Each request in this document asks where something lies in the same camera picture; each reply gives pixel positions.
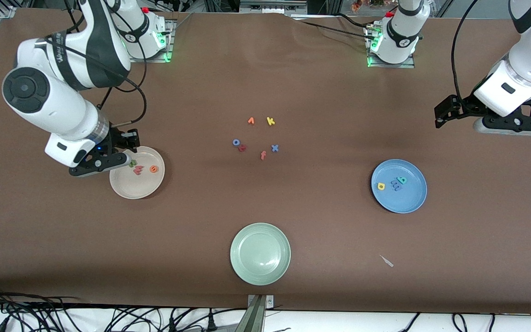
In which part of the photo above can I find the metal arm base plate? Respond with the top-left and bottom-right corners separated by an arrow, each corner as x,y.
366,25 -> 416,69
124,18 -> 175,63

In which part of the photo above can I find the aluminium frame beam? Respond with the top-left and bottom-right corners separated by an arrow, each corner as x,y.
239,0 -> 308,14

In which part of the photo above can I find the black cable on table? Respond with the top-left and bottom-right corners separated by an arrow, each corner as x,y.
299,19 -> 377,40
335,13 -> 374,30

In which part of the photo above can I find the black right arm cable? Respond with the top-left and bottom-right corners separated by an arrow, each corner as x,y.
63,0 -> 148,127

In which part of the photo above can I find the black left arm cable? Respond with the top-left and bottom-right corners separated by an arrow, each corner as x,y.
450,0 -> 476,104

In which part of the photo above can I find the beige brown plate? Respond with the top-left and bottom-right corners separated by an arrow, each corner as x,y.
109,146 -> 165,200

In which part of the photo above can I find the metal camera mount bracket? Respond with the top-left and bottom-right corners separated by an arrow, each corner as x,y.
236,294 -> 275,332

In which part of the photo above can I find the brown table cover sheet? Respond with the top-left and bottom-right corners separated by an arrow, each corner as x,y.
0,8 -> 531,315

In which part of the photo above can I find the pale green plate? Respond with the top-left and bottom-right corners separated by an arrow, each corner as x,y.
230,223 -> 291,286

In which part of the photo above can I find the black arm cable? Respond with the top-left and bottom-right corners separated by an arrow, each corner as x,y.
450,0 -> 476,104
63,0 -> 148,127

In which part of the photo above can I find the blue plate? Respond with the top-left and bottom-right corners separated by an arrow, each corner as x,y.
371,159 -> 428,214

